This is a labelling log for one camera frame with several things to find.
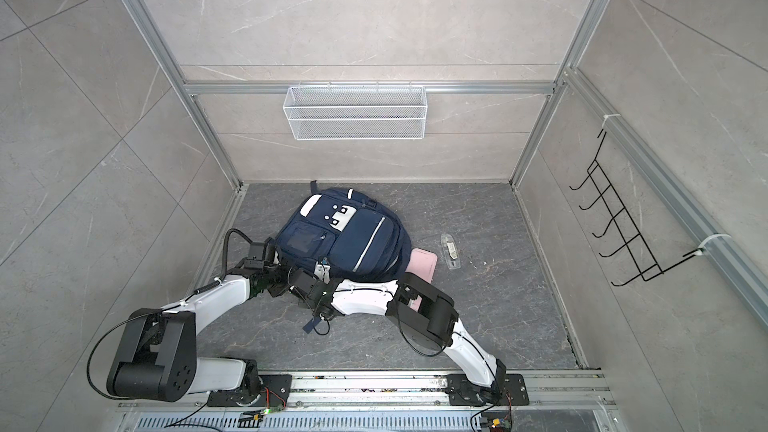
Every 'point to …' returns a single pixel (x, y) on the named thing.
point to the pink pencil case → (422, 264)
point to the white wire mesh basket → (355, 112)
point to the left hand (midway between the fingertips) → (301, 266)
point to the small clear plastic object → (451, 251)
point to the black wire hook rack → (633, 240)
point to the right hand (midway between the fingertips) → (308, 294)
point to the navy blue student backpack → (359, 238)
